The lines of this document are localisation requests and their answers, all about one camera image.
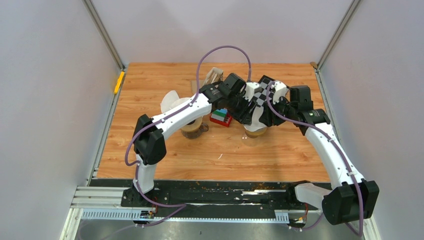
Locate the yellow marker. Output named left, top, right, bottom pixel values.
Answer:
left=113, top=71, right=125, bottom=95

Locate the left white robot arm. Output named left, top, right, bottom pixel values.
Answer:
left=131, top=73, right=262, bottom=207

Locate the brown paper filter on table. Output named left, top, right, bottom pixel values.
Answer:
left=191, top=80, right=203, bottom=95

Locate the clear glass beaker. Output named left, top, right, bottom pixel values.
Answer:
left=242, top=135, right=265, bottom=147

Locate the large wooden dripper ring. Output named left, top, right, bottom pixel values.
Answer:
left=180, top=117, right=204, bottom=133

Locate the glass coffee carafe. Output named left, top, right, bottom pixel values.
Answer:
left=180, top=118, right=209, bottom=139

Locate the aluminium frame rail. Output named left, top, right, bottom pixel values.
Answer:
left=67, top=186, right=374, bottom=223

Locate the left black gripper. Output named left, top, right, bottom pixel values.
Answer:
left=226, top=92, right=259, bottom=127

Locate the white paper coffee filter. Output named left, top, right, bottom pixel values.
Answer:
left=160, top=90, right=190, bottom=113

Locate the red toy brick stack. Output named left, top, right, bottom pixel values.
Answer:
left=209, top=108, right=233, bottom=128

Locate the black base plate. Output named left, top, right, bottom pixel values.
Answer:
left=120, top=180, right=316, bottom=219

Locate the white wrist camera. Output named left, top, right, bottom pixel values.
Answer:
left=270, top=81, right=289, bottom=104
left=243, top=82, right=262, bottom=101

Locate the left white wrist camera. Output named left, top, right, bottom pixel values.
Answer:
left=243, top=82, right=262, bottom=101

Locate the orange filter box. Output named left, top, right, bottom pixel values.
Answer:
left=203, top=67, right=224, bottom=85

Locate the small wooden dripper ring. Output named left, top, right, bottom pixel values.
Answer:
left=244, top=127, right=269, bottom=139

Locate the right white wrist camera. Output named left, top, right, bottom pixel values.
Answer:
left=270, top=81, right=289, bottom=104

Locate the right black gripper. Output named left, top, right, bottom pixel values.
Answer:
left=259, top=95, right=297, bottom=127

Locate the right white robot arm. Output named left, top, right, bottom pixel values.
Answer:
left=253, top=82, right=380, bottom=228

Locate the black white chessboard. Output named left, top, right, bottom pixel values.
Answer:
left=252, top=75, right=280, bottom=108

